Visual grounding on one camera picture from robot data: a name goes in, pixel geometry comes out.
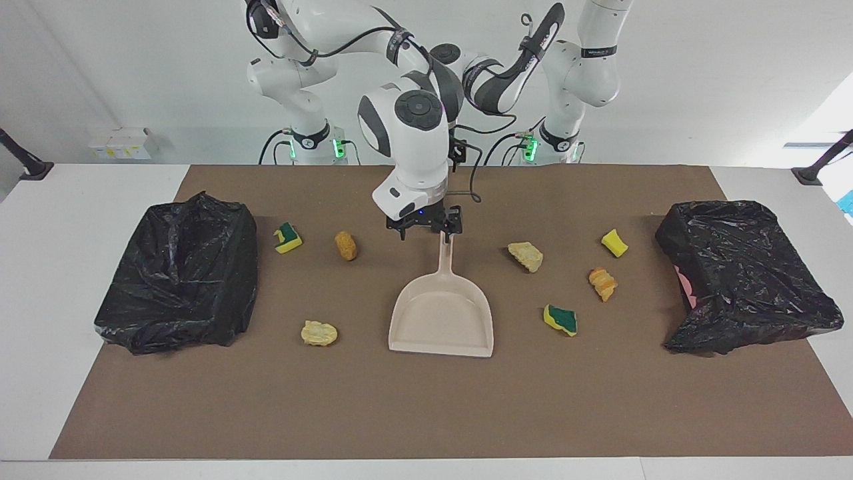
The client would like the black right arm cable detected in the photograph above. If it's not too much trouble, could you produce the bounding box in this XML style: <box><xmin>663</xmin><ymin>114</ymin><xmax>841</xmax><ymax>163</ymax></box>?
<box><xmin>245</xmin><ymin>0</ymin><xmax>437</xmax><ymax>81</ymax></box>

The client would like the green yellow sponge piece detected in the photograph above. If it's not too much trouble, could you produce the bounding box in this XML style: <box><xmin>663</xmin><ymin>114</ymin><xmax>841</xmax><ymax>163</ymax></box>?
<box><xmin>543</xmin><ymin>304</ymin><xmax>578</xmax><ymax>337</ymax></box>
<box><xmin>273</xmin><ymin>222</ymin><xmax>303</xmax><ymax>255</ymax></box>

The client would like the beige plastic dustpan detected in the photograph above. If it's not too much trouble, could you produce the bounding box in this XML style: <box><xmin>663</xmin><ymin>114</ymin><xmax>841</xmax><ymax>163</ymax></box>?
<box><xmin>389</xmin><ymin>233</ymin><xmax>494</xmax><ymax>359</ymax></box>

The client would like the brown table mat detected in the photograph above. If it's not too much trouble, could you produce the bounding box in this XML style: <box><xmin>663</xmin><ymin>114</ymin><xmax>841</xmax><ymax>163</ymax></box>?
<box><xmin>49</xmin><ymin>165</ymin><xmax>853</xmax><ymax>459</ymax></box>

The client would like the black bagged bin pink inside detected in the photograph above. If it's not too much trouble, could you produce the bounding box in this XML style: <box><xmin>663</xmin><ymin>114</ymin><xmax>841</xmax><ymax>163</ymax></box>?
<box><xmin>655</xmin><ymin>200</ymin><xmax>845</xmax><ymax>355</ymax></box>

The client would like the toy croissant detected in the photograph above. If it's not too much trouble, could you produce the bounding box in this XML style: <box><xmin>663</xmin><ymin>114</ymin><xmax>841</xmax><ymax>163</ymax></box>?
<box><xmin>588</xmin><ymin>267</ymin><xmax>618</xmax><ymax>303</ymax></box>

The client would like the pink item in bin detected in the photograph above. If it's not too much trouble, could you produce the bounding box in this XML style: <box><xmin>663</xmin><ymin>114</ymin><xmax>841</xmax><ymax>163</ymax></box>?
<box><xmin>673</xmin><ymin>265</ymin><xmax>697</xmax><ymax>309</ymax></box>

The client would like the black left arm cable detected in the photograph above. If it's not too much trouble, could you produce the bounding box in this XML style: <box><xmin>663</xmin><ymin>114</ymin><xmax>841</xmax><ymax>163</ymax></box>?
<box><xmin>453</xmin><ymin>13</ymin><xmax>557</xmax><ymax>204</ymax></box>

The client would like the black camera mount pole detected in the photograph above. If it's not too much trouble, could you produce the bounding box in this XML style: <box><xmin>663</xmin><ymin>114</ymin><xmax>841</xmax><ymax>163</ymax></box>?
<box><xmin>0</xmin><ymin>128</ymin><xmax>54</xmax><ymax>181</ymax></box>
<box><xmin>792</xmin><ymin>130</ymin><xmax>853</xmax><ymax>186</ymax></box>

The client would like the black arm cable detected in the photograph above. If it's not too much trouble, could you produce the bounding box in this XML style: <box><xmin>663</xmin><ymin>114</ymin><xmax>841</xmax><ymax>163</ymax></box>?
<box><xmin>453</xmin><ymin>13</ymin><xmax>557</xmax><ymax>204</ymax></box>
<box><xmin>245</xmin><ymin>0</ymin><xmax>437</xmax><ymax>81</ymax></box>

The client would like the black bagged trash bin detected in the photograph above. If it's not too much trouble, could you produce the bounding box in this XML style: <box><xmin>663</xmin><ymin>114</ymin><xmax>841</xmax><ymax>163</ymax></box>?
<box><xmin>93</xmin><ymin>191</ymin><xmax>259</xmax><ymax>355</ymax></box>

